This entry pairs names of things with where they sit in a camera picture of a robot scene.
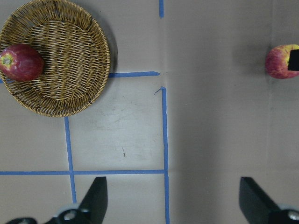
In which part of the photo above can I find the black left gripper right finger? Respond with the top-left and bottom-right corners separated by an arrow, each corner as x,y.
239,177 -> 299,224

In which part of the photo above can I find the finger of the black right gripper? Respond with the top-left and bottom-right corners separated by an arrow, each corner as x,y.
288,49 -> 299,71

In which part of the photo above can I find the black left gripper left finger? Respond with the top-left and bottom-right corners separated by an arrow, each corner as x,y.
6,176 -> 108,224

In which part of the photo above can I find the red yellow apple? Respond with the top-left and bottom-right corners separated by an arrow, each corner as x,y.
265,44 -> 299,79

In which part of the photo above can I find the wicker basket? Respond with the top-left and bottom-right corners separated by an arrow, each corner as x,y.
0,0 -> 111,117

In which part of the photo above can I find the dark red apple in basket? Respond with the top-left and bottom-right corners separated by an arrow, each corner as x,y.
0,44 -> 45,82

